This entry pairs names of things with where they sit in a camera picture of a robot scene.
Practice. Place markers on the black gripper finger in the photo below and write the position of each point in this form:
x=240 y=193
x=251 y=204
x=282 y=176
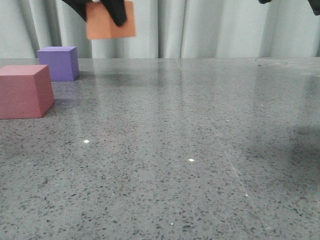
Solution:
x=117 y=11
x=79 y=6

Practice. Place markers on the purple foam cube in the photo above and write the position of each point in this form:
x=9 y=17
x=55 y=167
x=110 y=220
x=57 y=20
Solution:
x=62 y=61

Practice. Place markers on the pink foam cube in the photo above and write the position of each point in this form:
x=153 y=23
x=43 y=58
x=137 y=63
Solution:
x=25 y=91

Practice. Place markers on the grey-green curtain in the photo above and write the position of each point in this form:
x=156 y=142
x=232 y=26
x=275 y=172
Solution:
x=168 y=29

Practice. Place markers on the orange foam cube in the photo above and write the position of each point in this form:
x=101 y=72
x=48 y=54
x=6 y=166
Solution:
x=100 y=25

